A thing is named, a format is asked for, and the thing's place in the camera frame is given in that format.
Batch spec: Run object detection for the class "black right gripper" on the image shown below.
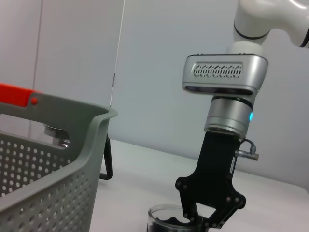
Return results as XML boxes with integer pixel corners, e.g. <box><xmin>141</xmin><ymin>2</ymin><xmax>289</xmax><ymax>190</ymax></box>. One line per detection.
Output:
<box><xmin>175</xmin><ymin>131</ymin><xmax>246</xmax><ymax>229</ymax></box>

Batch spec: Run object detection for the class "glass teacup black sleeve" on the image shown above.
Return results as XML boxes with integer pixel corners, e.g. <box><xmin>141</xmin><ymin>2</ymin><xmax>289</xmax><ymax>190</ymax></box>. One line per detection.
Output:
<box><xmin>146</xmin><ymin>204</ymin><xmax>208</xmax><ymax>232</ymax></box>

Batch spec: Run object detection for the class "grey perforated storage basket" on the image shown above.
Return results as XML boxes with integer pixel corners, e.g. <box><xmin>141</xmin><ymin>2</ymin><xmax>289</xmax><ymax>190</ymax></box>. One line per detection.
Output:
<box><xmin>0</xmin><ymin>93</ymin><xmax>119</xmax><ymax>232</ymax></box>

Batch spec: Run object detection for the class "black metal stand loop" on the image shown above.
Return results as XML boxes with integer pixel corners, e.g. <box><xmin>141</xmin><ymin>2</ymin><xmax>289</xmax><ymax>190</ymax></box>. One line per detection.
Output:
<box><xmin>99</xmin><ymin>137</ymin><xmax>114</xmax><ymax>181</ymax></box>

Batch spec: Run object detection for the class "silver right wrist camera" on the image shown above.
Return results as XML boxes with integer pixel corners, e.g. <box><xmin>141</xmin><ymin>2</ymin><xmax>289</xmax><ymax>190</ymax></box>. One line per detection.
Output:
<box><xmin>181</xmin><ymin>53</ymin><xmax>269</xmax><ymax>97</ymax></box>

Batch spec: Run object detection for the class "glass teapot black handle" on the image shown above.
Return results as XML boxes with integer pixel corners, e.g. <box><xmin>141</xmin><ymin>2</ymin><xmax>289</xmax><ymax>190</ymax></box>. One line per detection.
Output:
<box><xmin>43</xmin><ymin>125</ymin><xmax>70</xmax><ymax>149</ymax></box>

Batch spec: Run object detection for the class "orange basket handle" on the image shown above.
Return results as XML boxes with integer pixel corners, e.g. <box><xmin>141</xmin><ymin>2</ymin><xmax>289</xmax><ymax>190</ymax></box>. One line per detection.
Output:
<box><xmin>0</xmin><ymin>83</ymin><xmax>44</xmax><ymax>108</ymax></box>

